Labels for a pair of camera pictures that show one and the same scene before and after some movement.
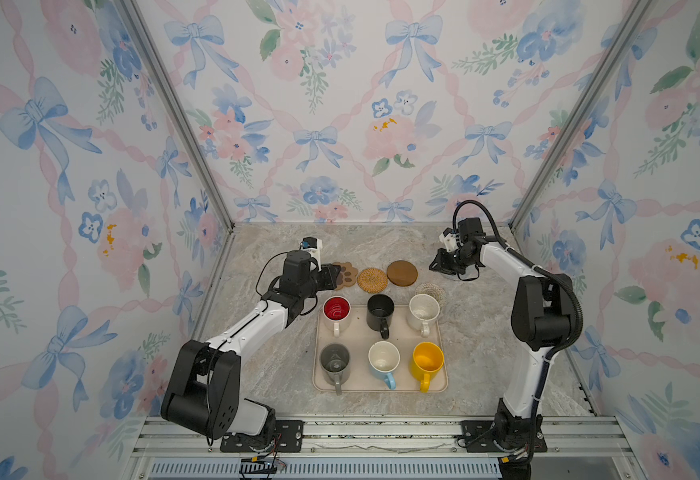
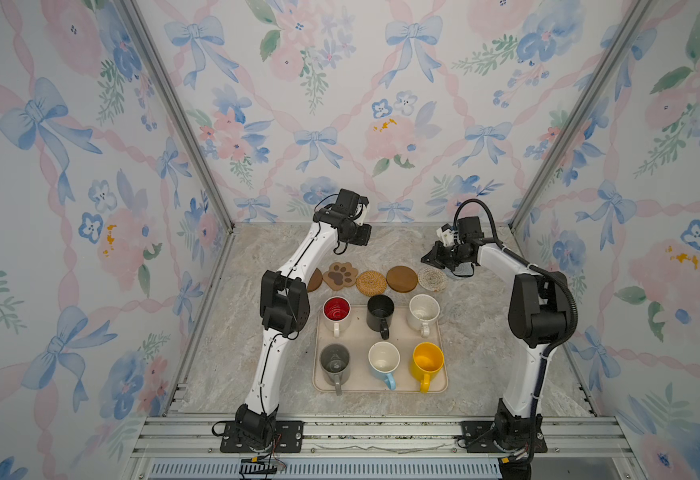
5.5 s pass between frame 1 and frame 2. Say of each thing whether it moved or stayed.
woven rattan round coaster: stayed
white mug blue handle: stayed
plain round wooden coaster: moved
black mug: stayed
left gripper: moved
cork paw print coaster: stayed
